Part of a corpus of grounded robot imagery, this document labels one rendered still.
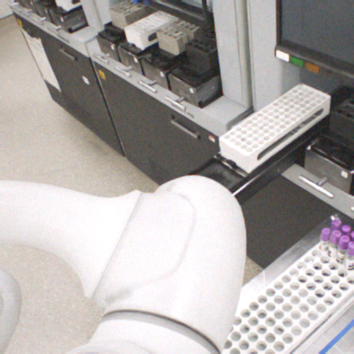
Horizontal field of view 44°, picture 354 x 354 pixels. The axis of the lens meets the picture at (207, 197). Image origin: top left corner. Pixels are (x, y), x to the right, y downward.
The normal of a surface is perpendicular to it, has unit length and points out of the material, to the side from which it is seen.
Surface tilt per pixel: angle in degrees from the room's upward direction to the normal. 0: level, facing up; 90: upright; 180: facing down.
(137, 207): 25
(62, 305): 0
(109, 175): 0
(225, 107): 0
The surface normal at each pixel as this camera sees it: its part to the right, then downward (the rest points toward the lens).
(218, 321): 0.83, -0.04
